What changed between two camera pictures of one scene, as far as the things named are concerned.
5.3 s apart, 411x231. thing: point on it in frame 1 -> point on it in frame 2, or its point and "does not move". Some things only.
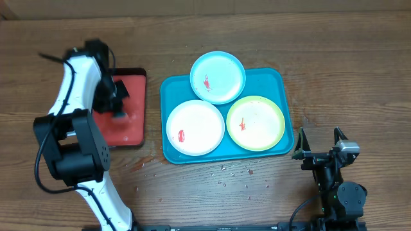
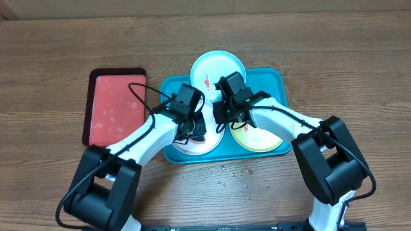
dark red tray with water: [128, 130] does not move
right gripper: [313, 158] -> [221, 108]
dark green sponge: [120, 114] -> [198, 139]
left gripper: [119, 104] -> [201, 128]
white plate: [195, 128] does not move
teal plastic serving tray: [268, 83] does not move
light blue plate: [218, 77] does not move
